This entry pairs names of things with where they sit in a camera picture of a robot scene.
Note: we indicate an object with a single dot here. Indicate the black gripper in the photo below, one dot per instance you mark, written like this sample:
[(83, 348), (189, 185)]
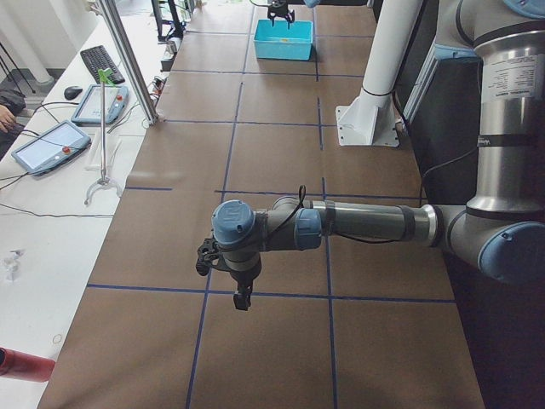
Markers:
[(279, 6), (241, 278)]

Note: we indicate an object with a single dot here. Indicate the person hand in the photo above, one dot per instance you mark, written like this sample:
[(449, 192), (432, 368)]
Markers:
[(7, 119)]

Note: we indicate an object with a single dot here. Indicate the teal plastic bin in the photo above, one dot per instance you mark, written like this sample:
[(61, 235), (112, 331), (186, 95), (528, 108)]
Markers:
[(268, 44)]

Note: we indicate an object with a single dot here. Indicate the brown paper table cover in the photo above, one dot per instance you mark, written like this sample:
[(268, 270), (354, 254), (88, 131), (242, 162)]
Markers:
[(348, 325)]

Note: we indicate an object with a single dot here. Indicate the metal stand with green clip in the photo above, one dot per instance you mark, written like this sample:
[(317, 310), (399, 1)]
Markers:
[(104, 182)]

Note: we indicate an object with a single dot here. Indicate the black keyboard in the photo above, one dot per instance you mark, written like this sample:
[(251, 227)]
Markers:
[(96, 58)]

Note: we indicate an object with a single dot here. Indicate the far teach pendant tablet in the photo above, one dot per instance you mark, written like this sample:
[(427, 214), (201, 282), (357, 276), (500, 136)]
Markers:
[(89, 109)]

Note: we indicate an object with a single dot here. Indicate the teach pendant tablet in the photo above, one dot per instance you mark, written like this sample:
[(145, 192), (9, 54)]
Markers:
[(89, 109), (55, 147)]

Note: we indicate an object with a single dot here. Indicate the black computer mouse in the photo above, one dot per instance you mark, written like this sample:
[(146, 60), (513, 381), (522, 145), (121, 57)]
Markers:
[(72, 92)]

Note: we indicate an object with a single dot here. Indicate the crumpled white paper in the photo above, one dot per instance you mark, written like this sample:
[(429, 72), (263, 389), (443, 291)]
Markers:
[(12, 264)]

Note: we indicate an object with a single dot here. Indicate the red cylinder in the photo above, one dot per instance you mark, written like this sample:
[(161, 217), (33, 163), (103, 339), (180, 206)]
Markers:
[(27, 367)]

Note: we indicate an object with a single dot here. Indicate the near teach pendant tablet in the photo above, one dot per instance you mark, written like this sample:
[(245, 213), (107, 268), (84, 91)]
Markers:
[(55, 147)]

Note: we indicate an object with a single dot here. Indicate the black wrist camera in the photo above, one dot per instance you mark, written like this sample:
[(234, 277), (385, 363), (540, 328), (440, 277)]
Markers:
[(209, 257)]

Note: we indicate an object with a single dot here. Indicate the white camera pole mount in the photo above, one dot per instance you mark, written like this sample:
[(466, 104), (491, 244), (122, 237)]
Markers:
[(370, 120)]

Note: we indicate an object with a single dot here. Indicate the aluminium profile post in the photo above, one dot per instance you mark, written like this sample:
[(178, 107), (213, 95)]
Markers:
[(108, 10)]

